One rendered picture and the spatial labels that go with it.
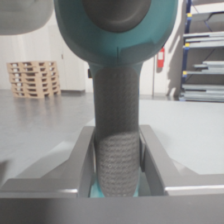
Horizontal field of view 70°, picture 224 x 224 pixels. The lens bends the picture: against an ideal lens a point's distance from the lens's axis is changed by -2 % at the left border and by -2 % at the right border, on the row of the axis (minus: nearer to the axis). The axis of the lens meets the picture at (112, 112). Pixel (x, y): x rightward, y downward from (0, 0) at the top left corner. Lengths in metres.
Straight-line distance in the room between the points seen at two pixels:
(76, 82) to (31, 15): 4.84
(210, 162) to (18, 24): 0.44
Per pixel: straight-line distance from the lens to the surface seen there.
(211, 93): 3.63
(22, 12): 0.38
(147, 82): 4.75
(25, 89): 5.31
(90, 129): 0.15
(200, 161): 0.35
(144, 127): 0.16
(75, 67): 5.17
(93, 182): 0.17
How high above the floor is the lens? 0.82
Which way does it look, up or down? 16 degrees down
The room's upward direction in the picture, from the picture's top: 2 degrees counter-clockwise
